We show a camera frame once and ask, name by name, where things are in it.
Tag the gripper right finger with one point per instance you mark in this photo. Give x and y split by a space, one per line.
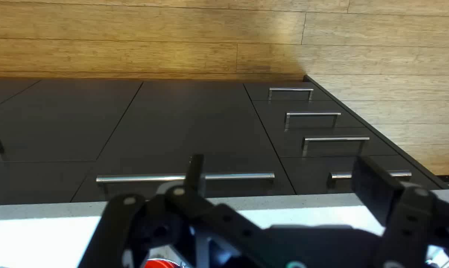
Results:
377 190

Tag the dark drawer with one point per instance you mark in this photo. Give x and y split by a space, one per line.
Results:
272 115
306 175
258 93
287 143

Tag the wide dark cabinet door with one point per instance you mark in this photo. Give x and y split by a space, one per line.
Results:
179 126

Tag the red round object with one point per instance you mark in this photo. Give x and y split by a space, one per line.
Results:
161 264

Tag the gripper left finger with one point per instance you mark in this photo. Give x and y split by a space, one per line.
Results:
209 216

